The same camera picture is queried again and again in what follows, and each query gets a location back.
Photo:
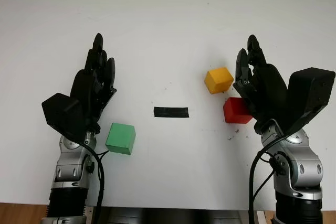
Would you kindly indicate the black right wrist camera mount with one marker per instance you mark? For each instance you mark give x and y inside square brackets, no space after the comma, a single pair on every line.
[309,90]

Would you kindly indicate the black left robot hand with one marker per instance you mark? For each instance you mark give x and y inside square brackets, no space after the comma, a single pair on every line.
[86,85]

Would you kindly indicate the green wooden block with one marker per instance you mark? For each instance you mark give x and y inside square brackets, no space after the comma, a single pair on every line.
[119,138]

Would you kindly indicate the red wooden block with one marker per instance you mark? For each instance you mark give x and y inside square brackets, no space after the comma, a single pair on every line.
[235,112]

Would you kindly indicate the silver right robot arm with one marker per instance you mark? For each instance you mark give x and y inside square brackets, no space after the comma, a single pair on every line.
[299,166]

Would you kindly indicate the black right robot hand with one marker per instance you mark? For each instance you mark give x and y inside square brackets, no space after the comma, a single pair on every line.
[270,90]

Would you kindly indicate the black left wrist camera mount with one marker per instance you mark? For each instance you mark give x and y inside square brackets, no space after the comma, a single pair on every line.
[63,113]

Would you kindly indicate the black tape strip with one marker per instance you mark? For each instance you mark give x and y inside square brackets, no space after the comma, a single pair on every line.
[170,112]

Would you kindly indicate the dark robot torso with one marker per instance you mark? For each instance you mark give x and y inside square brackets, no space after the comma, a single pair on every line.
[173,216]

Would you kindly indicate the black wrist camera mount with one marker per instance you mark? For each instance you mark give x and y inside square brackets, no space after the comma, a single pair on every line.
[63,113]
[309,90]

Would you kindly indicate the yellow wooden block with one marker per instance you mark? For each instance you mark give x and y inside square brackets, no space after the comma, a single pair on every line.
[219,79]

